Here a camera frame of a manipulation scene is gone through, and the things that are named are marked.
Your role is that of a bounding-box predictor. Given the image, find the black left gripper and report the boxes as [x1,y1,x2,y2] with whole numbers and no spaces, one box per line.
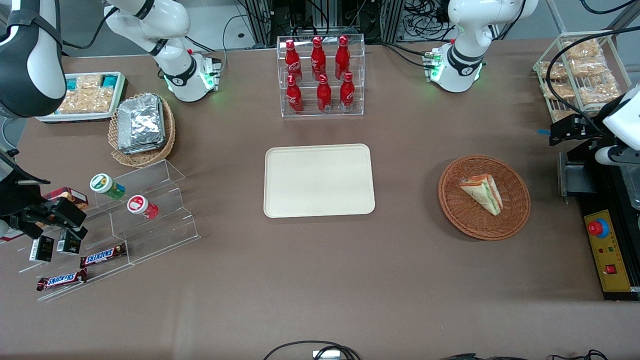
[549,114,608,147]

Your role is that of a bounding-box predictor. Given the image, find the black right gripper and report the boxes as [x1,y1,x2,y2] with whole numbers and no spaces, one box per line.
[0,154,89,242]

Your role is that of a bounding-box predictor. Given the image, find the triangle sandwich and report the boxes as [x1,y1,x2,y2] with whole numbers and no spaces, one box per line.
[459,173,504,217]

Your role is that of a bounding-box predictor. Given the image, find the oval light wicker basket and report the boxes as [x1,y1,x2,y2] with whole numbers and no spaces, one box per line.
[108,92,177,168]

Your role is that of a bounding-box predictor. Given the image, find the white plastic snack tray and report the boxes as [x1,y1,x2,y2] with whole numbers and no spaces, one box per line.
[36,71,128,124]

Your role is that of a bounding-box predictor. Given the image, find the round brown wicker basket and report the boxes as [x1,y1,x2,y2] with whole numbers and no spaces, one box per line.
[438,154,532,242]

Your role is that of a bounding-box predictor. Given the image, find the cream rectangular tray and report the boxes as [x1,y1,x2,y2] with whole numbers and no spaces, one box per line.
[264,143,376,219]

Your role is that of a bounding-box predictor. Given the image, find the small black box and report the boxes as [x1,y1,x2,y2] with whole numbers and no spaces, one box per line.
[56,232,82,256]
[28,235,55,263]

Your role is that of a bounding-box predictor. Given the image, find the red cardboard box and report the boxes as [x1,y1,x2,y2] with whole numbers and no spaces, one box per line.
[42,186,90,211]

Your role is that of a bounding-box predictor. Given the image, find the dark grey metal box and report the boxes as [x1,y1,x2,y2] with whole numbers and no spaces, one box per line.
[557,150,599,199]

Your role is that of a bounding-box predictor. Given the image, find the Snickers chocolate bar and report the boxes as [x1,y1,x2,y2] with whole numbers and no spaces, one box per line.
[36,268,89,292]
[80,243,127,269]

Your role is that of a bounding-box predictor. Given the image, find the green can white lid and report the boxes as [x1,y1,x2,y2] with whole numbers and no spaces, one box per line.
[89,173,127,201]

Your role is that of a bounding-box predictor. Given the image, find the red can white lid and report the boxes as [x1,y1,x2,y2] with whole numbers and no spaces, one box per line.
[126,195,160,221]

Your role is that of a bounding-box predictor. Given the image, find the clear acrylic stepped stand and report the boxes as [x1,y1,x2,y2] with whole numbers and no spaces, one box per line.
[17,159,202,302]

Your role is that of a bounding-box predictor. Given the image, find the silver foil bag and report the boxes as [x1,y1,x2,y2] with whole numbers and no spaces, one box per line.
[120,102,167,155]
[117,95,165,150]

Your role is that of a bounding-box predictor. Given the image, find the yellow emergency stop control box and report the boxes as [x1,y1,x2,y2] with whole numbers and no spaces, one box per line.
[582,207,640,302]

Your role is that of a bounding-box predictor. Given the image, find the red cola bottle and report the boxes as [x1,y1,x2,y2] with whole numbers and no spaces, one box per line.
[334,35,351,81]
[316,74,333,114]
[310,36,327,82]
[339,71,356,113]
[285,74,304,115]
[284,39,304,83]

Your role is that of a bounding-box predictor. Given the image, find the clear acrylic bottle rack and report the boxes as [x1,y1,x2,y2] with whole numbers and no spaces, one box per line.
[277,33,366,119]

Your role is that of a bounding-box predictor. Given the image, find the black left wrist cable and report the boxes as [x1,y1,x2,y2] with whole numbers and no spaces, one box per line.
[546,25,640,132]

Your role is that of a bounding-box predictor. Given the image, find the white wire rack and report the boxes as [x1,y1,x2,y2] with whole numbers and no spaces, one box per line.
[532,31,633,124]

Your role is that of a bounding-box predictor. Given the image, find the black left arm base cable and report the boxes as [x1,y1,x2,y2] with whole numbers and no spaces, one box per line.
[381,41,433,68]

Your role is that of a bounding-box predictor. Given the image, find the tangled black cables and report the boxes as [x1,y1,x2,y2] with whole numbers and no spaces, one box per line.
[402,0,453,41]

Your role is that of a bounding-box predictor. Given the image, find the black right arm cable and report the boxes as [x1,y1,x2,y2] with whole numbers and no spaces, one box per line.
[59,6,122,51]

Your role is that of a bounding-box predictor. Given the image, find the black looped cable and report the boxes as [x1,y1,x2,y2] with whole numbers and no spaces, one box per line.
[262,340,362,360]

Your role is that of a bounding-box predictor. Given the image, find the aluminium frame rack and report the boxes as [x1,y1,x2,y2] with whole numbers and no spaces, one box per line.
[245,0,406,46]

